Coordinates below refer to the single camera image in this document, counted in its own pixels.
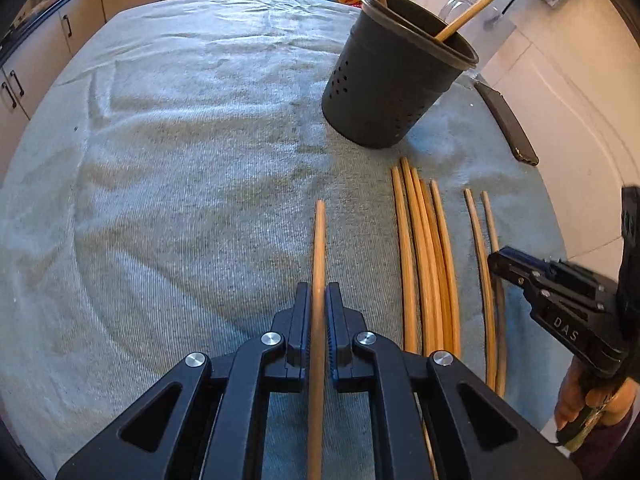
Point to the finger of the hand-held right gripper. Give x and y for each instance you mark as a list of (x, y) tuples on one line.
[(512, 265)]

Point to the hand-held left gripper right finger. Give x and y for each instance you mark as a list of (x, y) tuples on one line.
[(331, 332)]

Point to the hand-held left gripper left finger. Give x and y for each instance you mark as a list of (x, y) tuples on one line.
[(304, 332)]

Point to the black perforated utensil holder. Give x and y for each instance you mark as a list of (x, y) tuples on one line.
[(390, 85)]

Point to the person's right hand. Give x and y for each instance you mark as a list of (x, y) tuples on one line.
[(575, 390)]

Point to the black smartphone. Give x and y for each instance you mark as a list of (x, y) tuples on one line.
[(507, 120)]

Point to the grey blue towel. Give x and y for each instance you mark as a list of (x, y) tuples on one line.
[(175, 160)]

